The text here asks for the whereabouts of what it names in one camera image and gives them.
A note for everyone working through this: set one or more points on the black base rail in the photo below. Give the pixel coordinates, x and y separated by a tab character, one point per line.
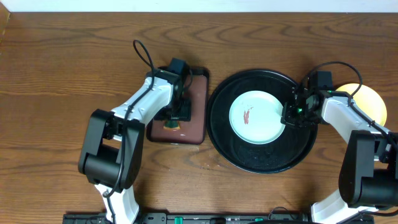
163	218

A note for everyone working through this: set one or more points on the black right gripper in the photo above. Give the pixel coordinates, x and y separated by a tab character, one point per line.
287	117

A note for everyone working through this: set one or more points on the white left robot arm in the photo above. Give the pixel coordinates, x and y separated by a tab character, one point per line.
112	149

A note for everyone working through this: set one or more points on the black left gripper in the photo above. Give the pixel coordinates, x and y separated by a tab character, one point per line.
173	115

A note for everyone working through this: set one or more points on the green and orange sponge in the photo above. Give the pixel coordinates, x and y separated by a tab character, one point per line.
172	125

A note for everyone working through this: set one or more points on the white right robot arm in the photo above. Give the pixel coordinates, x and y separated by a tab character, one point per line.
367	184

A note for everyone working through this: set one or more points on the yellow plate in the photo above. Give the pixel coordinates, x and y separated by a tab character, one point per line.
370	102

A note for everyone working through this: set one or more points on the mint plate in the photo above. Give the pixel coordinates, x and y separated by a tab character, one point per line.
255	117

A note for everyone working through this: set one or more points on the brown rectangular tray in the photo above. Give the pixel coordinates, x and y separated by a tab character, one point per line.
187	132

